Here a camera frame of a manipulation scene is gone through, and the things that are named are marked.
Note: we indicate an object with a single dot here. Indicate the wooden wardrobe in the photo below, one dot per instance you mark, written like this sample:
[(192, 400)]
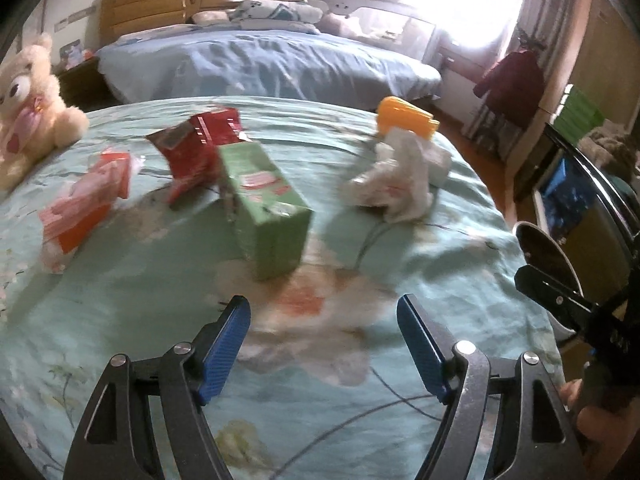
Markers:
[(610, 50)]

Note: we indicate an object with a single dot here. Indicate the brown plush toy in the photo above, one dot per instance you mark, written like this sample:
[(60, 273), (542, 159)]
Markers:
[(615, 147)]

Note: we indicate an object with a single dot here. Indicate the wall switch panel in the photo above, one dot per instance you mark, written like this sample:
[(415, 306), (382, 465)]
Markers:
[(75, 17)]

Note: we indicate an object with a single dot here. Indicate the folded blue white quilt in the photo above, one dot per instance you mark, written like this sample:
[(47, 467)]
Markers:
[(275, 12)]

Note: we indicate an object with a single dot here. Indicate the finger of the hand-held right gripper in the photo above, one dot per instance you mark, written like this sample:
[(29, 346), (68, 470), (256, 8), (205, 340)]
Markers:
[(550, 295)]

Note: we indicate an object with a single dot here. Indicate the dark red coat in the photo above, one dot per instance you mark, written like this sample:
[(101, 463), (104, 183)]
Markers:
[(515, 85)]

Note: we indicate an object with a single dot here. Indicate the bed with blue sheet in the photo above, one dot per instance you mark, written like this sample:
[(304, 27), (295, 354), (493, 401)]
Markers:
[(275, 65)]

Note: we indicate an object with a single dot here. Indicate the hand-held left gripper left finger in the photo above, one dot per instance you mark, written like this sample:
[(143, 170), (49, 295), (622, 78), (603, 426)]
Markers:
[(225, 350)]

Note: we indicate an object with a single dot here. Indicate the white plastic bag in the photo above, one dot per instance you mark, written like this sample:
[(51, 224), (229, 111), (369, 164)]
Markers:
[(395, 180)]

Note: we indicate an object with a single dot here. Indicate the green carton box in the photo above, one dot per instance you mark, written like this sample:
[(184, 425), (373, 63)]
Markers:
[(270, 220)]

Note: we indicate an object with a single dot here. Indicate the blue lit screen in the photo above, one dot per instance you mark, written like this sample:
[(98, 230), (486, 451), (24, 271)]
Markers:
[(565, 195)]

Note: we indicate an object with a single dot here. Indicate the grey striped curtain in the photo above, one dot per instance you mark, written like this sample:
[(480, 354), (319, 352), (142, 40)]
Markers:
[(537, 5)]

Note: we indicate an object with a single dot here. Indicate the photo frame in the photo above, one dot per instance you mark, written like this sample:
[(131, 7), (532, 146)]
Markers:
[(71, 55)]

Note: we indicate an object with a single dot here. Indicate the bright window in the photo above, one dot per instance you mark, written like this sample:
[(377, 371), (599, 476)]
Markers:
[(460, 0)]

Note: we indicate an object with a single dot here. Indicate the grey bed guard rail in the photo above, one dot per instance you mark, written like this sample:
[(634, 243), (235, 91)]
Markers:
[(400, 25)]

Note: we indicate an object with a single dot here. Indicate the wooden nightstand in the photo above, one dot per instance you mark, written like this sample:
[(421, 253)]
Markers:
[(85, 85)]

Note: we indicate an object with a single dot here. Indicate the red white snack packet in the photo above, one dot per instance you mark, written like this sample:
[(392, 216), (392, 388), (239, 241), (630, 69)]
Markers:
[(75, 210)]

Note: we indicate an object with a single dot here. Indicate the blue white pillow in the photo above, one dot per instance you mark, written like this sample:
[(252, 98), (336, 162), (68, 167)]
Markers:
[(155, 34)]

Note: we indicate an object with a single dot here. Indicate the person's right hand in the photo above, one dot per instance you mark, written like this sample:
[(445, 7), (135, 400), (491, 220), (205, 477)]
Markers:
[(595, 425)]

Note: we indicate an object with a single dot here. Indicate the wooden headboard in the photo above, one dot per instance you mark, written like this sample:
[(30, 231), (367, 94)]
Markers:
[(150, 5)]

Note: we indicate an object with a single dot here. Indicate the cream teddy bear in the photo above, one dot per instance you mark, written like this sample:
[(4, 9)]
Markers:
[(30, 110)]

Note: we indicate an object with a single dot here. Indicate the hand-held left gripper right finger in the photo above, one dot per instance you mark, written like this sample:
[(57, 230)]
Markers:
[(422, 350)]

